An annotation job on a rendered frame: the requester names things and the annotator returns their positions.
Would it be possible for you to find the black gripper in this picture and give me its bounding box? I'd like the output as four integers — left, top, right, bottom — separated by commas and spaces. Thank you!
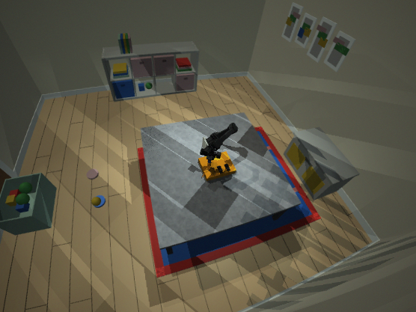
200, 148, 221, 159

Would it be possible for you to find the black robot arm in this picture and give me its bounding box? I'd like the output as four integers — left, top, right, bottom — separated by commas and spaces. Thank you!
202, 123, 238, 161

